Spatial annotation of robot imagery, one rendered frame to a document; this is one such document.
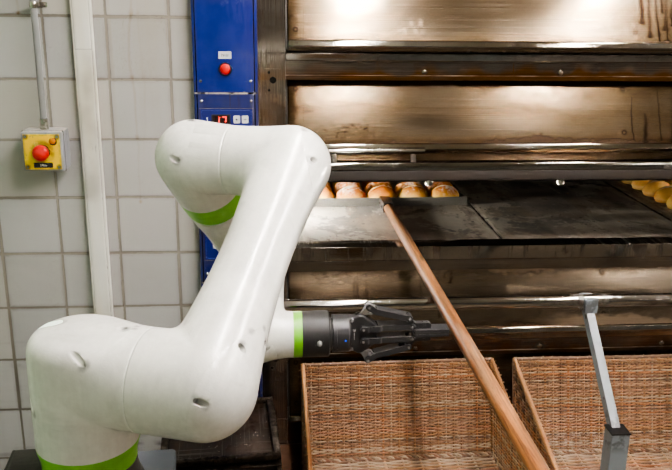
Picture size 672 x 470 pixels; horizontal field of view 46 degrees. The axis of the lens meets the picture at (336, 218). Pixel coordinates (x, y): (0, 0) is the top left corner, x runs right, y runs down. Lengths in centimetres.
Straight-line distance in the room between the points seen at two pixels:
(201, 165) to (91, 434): 44
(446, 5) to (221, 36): 57
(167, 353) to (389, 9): 131
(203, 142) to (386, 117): 92
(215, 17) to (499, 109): 77
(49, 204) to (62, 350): 121
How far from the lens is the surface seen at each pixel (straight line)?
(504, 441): 226
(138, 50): 207
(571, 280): 235
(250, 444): 202
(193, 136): 124
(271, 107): 206
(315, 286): 220
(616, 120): 225
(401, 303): 182
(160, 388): 94
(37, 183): 218
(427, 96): 211
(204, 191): 126
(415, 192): 259
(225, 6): 201
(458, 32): 207
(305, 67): 205
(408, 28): 205
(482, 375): 144
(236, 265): 104
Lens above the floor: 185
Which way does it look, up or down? 16 degrees down
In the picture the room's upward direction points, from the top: 1 degrees clockwise
